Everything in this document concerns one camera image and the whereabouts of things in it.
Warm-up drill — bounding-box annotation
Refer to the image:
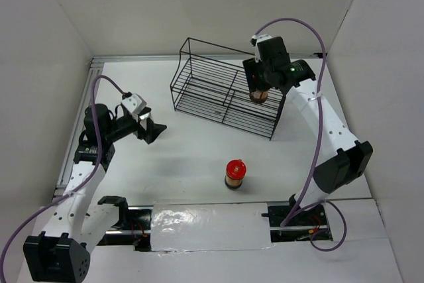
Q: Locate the red lid sauce jar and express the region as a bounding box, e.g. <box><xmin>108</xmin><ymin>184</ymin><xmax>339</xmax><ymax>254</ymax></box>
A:
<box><xmin>249</xmin><ymin>89</ymin><xmax>268</xmax><ymax>104</ymax></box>
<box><xmin>225</xmin><ymin>159</ymin><xmax>247</xmax><ymax>190</ymax></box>

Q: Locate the clear jar white beads silver lid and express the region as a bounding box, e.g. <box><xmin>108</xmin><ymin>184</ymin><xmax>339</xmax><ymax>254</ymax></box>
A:
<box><xmin>138</xmin><ymin>112</ymin><xmax>154</xmax><ymax>135</ymax></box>

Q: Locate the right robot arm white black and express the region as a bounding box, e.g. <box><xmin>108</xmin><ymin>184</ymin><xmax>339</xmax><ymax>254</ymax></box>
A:
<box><xmin>242</xmin><ymin>34</ymin><xmax>373</xmax><ymax>225</ymax></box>

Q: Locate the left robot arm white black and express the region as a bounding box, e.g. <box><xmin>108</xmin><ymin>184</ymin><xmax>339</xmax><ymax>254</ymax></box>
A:
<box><xmin>23</xmin><ymin>99</ymin><xmax>167</xmax><ymax>282</ymax></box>

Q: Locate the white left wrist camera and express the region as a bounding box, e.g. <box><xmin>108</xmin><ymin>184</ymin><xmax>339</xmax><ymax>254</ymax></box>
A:
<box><xmin>121</xmin><ymin>93</ymin><xmax>147</xmax><ymax>120</ymax></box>

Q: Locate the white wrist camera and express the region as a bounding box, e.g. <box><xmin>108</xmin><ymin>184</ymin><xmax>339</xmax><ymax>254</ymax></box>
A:
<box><xmin>121</xmin><ymin>93</ymin><xmax>147</xmax><ymax>120</ymax></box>
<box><xmin>250</xmin><ymin>34</ymin><xmax>272</xmax><ymax>63</ymax></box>

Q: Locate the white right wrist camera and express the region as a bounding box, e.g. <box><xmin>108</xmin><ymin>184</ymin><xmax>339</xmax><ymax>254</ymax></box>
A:
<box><xmin>250</xmin><ymin>34</ymin><xmax>272</xmax><ymax>63</ymax></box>

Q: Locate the black wire rack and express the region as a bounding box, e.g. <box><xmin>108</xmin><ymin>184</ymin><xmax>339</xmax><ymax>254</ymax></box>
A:
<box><xmin>170</xmin><ymin>37</ymin><xmax>284</xmax><ymax>140</ymax></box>

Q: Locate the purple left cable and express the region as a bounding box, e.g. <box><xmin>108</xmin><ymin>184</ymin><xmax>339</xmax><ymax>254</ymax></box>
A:
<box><xmin>0</xmin><ymin>76</ymin><xmax>132</xmax><ymax>283</ymax></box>

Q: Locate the aluminium frame rail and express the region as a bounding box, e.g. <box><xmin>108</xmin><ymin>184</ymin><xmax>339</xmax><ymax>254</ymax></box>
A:
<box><xmin>54</xmin><ymin>53</ymin><xmax>327</xmax><ymax>198</ymax></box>

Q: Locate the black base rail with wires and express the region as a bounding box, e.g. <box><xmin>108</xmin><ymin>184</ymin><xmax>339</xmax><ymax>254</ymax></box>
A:
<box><xmin>99</xmin><ymin>203</ymin><xmax>332</xmax><ymax>253</ymax></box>

